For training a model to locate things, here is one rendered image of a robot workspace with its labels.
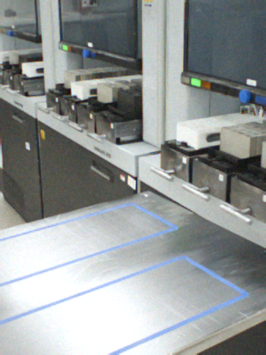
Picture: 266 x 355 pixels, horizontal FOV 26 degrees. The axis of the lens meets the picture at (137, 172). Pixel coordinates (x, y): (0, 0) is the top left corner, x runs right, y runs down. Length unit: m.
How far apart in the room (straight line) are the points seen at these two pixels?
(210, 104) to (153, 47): 0.24
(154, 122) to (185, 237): 0.80
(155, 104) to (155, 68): 0.11
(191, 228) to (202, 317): 0.27
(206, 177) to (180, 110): 0.29
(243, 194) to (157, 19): 0.63
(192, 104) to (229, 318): 0.91
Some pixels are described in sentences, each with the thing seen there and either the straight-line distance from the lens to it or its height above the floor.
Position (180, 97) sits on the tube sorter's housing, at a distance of 1.60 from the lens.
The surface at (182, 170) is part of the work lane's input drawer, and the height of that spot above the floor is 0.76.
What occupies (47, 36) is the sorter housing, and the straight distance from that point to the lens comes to 2.48.
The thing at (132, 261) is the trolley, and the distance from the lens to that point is 0.90.
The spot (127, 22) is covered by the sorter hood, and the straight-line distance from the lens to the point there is 1.80.
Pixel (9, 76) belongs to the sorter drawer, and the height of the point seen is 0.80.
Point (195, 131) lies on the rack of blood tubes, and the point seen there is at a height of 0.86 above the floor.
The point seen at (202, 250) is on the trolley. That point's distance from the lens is 0.94.
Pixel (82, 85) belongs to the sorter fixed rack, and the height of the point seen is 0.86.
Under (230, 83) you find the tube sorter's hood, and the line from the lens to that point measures 1.38.
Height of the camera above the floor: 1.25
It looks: 19 degrees down
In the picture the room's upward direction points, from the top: 1 degrees counter-clockwise
